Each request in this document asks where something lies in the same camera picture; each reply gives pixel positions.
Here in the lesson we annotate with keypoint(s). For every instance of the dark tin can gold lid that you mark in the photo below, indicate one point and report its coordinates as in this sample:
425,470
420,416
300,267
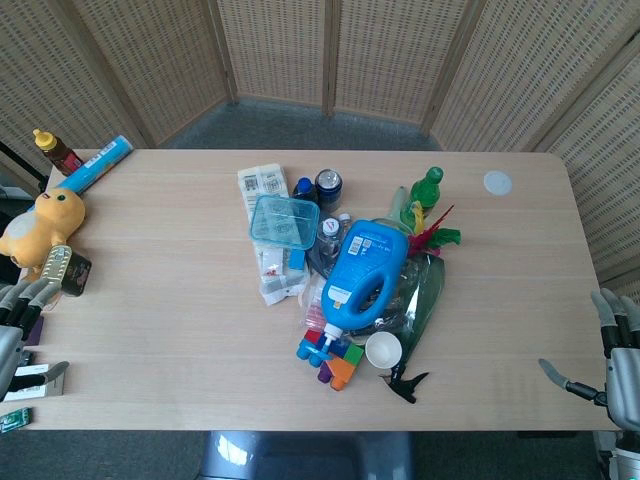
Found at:
70,272

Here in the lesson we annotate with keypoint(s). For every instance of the black hair claw clip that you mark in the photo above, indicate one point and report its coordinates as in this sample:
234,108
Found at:
407,387

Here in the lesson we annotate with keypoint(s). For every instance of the small packet with red beads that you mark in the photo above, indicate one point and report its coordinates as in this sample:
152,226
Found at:
272,262

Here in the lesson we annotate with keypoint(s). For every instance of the white paper cup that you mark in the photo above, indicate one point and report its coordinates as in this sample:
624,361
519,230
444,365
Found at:
382,349

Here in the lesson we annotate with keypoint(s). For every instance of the dark blue jar silver lid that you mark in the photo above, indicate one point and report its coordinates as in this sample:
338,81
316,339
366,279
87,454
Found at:
329,187

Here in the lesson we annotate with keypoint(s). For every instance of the dark grey pouch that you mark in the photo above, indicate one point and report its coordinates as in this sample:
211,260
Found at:
317,262

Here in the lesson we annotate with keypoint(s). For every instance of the small blue rectangular block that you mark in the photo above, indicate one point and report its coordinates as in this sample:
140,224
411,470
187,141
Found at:
297,260

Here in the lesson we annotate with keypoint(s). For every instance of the brown bottle yellow cap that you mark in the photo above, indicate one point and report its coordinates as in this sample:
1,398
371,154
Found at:
57,155

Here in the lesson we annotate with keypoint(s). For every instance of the small clear water bottle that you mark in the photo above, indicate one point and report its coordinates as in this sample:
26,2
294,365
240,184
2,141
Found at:
330,237

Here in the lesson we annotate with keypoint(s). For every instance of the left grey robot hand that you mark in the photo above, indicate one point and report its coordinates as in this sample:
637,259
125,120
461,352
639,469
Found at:
10,345

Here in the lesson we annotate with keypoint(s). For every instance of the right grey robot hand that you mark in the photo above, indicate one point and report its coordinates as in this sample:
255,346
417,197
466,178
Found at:
625,385

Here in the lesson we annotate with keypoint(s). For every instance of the clear plastic bag of parts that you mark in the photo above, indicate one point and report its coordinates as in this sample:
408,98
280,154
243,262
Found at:
282,290

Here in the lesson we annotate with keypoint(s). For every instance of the clear green plastic bag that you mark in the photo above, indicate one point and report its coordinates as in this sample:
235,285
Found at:
425,295

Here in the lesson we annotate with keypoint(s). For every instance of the small clear bottle white cap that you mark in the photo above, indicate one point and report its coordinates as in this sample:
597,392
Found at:
345,219

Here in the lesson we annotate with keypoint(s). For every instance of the woven bamboo folding screen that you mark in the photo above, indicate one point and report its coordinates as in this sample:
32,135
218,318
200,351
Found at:
320,55

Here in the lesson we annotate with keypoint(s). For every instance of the green toy block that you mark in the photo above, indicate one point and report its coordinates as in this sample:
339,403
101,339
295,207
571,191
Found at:
355,354

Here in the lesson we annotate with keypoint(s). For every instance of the yellow plush toy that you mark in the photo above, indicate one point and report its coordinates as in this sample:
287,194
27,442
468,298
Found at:
45,220

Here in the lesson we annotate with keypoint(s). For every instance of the black stand leg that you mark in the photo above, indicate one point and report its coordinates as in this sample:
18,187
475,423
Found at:
20,165

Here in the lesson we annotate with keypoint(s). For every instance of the purple toy block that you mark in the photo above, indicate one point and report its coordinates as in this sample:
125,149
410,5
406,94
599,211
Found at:
325,372

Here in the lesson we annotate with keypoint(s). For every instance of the red toy block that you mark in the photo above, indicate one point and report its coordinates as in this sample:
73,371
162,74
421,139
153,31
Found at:
312,336

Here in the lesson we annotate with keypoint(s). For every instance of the white package with QR codes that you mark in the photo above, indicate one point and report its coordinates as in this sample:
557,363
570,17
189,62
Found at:
262,182

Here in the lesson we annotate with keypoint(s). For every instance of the teal plastic food container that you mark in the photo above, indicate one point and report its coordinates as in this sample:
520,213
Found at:
282,220

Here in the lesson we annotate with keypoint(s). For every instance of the black ink bottle blue cap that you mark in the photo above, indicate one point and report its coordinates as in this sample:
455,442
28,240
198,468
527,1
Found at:
304,189

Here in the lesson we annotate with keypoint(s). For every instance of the purple box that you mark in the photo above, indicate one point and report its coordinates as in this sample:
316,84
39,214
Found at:
35,330

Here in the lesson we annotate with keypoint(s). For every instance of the light blue cardboard tube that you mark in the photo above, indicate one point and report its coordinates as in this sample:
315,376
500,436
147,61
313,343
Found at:
97,162

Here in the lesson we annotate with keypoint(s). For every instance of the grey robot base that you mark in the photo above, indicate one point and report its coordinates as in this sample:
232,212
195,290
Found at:
310,457

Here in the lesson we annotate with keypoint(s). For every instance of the pink zip bag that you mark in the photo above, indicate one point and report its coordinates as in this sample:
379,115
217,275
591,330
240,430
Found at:
312,310

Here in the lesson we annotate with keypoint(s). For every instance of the white round table disc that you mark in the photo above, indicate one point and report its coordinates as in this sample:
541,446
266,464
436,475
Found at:
498,182

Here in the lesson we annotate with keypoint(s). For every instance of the green plastic bottle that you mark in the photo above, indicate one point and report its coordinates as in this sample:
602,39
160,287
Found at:
426,192

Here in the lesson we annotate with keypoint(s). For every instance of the blue detergent bottle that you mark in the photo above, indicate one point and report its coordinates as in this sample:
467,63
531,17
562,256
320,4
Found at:
370,260

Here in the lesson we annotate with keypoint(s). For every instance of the orange toy block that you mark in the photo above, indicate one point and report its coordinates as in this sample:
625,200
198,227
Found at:
342,372

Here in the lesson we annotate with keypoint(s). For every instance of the white cardboard box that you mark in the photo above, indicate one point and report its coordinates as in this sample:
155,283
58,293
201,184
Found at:
30,370

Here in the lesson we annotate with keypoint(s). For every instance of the colourful feather shuttlecock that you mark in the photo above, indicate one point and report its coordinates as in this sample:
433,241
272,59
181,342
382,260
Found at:
435,235

